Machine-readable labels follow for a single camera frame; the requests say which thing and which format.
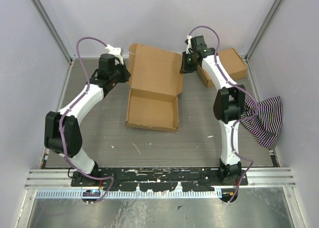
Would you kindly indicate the folded closed cardboard box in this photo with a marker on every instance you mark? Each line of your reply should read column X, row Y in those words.
column 233, row 64

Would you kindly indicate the white slotted cable duct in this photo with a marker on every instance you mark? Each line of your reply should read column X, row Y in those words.
column 77, row 194

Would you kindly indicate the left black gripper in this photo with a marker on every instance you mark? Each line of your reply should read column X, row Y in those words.
column 126, row 74

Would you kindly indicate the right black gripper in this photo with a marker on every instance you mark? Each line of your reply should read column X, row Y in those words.
column 185, row 68

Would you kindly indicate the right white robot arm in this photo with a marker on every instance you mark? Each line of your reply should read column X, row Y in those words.
column 227, row 109

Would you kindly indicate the aluminium front rail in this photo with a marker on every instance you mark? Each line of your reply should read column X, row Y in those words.
column 255, row 177

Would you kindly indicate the striped purple black cloth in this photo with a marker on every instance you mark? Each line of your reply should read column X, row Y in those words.
column 267, row 124

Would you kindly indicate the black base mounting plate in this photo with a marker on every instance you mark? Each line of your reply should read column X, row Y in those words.
column 198, row 179

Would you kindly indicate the cardboard box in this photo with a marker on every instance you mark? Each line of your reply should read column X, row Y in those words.
column 233, row 64
column 155, row 84

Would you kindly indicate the left aluminium corner post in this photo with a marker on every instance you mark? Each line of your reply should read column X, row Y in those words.
column 51, row 28

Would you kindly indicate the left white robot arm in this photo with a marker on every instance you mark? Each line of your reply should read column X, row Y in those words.
column 62, row 129

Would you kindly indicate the small green circuit board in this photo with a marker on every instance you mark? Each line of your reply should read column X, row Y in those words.
column 91, row 193

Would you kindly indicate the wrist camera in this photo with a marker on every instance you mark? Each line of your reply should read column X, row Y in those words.
column 116, row 51
column 197, row 44

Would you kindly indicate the right aluminium corner post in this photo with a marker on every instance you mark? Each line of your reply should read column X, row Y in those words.
column 262, row 30

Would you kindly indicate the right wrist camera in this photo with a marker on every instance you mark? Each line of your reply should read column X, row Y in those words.
column 197, row 44

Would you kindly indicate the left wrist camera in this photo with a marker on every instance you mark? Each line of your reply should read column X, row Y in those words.
column 116, row 51

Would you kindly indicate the aluminium corner post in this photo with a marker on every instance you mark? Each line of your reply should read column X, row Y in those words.
column 262, row 30
column 51, row 28

